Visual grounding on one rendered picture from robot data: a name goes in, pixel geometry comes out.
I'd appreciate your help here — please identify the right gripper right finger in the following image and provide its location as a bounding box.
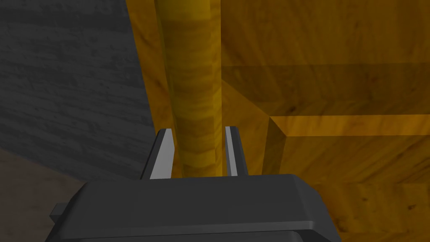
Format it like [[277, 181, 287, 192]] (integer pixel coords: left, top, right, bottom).
[[225, 126, 249, 177]]

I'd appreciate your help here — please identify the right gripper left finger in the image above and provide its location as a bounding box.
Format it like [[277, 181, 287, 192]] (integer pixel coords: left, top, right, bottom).
[[140, 128, 175, 180]]

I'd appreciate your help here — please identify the wooden bar handle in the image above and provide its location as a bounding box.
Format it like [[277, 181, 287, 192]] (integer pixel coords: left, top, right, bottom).
[[154, 0, 222, 178]]

